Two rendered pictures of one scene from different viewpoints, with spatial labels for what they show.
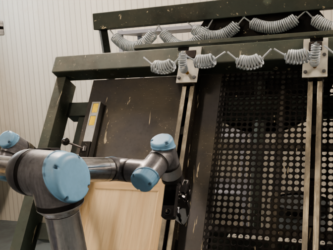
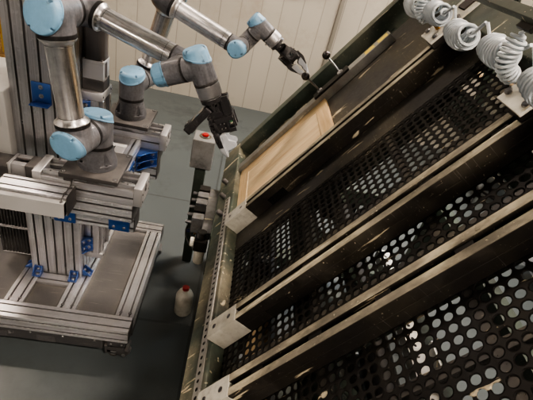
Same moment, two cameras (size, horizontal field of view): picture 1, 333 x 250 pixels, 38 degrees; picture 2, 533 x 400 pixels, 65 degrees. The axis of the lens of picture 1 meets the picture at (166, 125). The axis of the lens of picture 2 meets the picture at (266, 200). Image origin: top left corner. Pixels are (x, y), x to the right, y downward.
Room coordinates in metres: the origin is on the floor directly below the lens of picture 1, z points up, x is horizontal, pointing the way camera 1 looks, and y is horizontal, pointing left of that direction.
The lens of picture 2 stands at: (1.17, -1.19, 1.99)
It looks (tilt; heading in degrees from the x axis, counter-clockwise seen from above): 34 degrees down; 60
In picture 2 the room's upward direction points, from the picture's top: 15 degrees clockwise
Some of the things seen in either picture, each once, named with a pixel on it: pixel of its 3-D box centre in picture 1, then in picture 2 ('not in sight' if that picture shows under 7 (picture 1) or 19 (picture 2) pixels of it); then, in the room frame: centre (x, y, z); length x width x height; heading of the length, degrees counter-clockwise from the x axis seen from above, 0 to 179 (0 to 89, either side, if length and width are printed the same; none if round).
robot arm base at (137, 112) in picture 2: not in sight; (131, 105); (1.42, 0.82, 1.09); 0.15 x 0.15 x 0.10
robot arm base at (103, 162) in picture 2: not in sight; (97, 152); (1.24, 0.36, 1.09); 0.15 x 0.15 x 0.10
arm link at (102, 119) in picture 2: not in sight; (96, 126); (1.24, 0.35, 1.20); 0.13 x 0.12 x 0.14; 56
